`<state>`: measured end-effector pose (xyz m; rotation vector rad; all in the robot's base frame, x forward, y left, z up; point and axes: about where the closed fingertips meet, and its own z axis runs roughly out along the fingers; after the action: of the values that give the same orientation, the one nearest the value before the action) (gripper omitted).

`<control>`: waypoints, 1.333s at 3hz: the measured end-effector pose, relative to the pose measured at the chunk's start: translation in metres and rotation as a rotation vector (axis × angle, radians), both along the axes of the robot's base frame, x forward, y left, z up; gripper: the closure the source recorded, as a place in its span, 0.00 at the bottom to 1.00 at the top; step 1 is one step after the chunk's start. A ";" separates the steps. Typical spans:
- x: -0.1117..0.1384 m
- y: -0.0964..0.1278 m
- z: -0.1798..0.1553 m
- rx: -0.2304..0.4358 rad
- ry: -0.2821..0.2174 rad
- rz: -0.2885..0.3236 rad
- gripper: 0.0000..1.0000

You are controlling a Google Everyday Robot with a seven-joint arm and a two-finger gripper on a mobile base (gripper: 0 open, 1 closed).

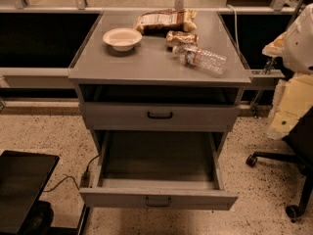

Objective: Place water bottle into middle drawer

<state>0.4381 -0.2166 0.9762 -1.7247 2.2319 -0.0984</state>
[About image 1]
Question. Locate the large brown snack bag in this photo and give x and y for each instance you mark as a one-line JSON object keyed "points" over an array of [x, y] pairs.
{"points": [[165, 20]]}

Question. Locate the white paper bowl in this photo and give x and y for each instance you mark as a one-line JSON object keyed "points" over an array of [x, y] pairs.
{"points": [[122, 39]]}

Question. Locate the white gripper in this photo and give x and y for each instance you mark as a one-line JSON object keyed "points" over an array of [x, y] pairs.
{"points": [[299, 48]]}

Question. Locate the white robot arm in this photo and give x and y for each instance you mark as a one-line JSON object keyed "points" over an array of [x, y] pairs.
{"points": [[299, 43]]}

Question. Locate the closed grey upper drawer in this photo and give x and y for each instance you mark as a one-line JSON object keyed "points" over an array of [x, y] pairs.
{"points": [[158, 117]]}

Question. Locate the clear plastic water bottle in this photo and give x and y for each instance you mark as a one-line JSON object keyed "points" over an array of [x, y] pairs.
{"points": [[193, 56]]}

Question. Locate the grey drawer cabinet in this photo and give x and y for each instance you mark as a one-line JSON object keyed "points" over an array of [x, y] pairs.
{"points": [[151, 74]]}

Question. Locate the open grey lower drawer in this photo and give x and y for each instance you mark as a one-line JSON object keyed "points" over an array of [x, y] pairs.
{"points": [[158, 170]]}

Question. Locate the black monitor panel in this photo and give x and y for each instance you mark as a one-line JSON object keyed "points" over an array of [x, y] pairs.
{"points": [[23, 177]]}

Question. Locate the small brown snack bag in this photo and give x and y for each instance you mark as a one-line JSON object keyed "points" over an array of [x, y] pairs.
{"points": [[174, 38]]}

